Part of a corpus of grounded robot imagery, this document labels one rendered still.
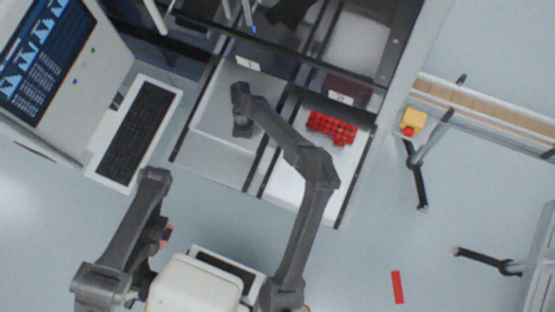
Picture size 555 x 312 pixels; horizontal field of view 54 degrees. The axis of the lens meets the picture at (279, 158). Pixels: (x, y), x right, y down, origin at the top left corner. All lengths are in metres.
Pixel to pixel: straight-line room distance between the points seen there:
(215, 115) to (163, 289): 0.81
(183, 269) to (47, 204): 1.73
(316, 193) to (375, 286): 1.51
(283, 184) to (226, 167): 0.21
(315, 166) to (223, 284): 0.38
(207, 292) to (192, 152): 0.71
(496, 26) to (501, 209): 1.01
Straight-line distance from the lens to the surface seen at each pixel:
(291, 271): 1.42
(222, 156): 1.95
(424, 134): 2.00
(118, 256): 1.25
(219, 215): 2.81
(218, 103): 2.01
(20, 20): 1.62
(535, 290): 2.37
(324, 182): 1.29
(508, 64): 3.21
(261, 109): 1.57
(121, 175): 2.07
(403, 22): 1.33
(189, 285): 1.40
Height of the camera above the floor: 2.74
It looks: 75 degrees down
